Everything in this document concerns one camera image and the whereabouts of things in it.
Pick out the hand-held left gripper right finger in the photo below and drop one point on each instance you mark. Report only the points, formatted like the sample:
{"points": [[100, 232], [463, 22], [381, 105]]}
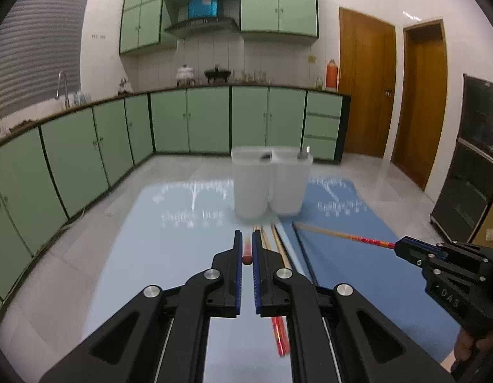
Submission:
{"points": [[256, 279]]}

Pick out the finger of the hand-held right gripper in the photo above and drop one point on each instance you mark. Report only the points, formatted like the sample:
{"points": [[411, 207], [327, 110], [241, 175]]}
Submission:
{"points": [[414, 244], [414, 258]]}

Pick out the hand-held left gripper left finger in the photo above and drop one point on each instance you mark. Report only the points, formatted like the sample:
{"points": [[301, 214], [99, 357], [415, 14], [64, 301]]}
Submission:
{"points": [[238, 279]]}

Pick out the red-ended wooden chopstick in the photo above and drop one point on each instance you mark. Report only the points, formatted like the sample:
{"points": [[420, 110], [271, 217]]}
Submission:
{"points": [[342, 235], [280, 337], [247, 253]]}

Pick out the plain wooden chopstick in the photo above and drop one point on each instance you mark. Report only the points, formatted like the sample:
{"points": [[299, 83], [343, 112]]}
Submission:
{"points": [[266, 239], [281, 247]]}

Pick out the dark brown chopstick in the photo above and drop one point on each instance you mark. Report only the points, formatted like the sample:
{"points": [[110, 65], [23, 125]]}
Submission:
{"points": [[298, 257], [301, 245]]}

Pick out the white double utensil holder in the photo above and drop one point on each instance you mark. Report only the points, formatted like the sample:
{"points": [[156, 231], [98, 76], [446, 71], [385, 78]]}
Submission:
{"points": [[250, 191]]}

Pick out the person's right hand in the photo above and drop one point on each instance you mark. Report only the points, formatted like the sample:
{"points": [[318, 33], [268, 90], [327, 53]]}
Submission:
{"points": [[471, 349]]}

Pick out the cardboard box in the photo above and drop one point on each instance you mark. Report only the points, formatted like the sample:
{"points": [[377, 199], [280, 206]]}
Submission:
{"points": [[491, 227]]}

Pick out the light blue placemat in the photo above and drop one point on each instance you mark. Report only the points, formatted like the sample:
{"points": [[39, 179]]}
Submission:
{"points": [[170, 267]]}

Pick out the dark blue printed placemat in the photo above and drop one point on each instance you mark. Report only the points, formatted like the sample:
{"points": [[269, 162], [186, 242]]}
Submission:
{"points": [[350, 287]]}

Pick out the black cabinet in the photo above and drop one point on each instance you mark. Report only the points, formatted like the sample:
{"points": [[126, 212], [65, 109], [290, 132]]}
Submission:
{"points": [[469, 159]]}

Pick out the recessed wooden door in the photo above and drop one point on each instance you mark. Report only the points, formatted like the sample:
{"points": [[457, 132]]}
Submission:
{"points": [[422, 103]]}

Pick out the closed wooden door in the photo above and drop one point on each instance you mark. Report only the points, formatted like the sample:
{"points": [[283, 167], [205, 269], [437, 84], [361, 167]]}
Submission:
{"points": [[366, 83]]}

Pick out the green base cabinets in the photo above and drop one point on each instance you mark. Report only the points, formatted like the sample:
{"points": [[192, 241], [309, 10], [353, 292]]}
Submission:
{"points": [[111, 143]]}

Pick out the glass jar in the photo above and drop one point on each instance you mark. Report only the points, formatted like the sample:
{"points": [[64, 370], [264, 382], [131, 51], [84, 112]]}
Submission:
{"points": [[319, 83]]}

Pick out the orange thermos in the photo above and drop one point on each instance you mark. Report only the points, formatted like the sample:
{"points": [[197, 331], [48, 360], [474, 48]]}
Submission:
{"points": [[331, 75]]}

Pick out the row of glass cups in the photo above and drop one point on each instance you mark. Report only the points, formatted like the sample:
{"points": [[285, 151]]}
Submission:
{"points": [[250, 76]]}

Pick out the black pot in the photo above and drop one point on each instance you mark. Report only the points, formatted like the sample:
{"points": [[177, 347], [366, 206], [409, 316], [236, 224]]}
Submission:
{"points": [[218, 74]]}

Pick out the white pot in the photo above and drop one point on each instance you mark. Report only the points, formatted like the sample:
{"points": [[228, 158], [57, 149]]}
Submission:
{"points": [[186, 74]]}

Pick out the plastic bottles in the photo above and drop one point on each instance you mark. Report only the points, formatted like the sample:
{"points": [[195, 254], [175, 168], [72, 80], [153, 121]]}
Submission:
{"points": [[82, 98]]}

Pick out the range hood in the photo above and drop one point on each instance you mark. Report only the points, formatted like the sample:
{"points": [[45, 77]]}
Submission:
{"points": [[202, 27]]}

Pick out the metal faucet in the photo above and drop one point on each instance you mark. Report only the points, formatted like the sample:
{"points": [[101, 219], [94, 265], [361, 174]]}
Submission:
{"points": [[64, 87]]}

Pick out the blue box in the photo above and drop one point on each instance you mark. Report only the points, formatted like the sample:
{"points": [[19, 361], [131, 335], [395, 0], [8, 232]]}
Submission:
{"points": [[202, 6]]}

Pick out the grey window blinds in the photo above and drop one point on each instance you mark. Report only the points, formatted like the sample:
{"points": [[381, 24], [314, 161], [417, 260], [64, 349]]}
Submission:
{"points": [[39, 48]]}

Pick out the green wall cabinets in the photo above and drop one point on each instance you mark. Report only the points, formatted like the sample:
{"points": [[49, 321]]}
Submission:
{"points": [[278, 8]]}

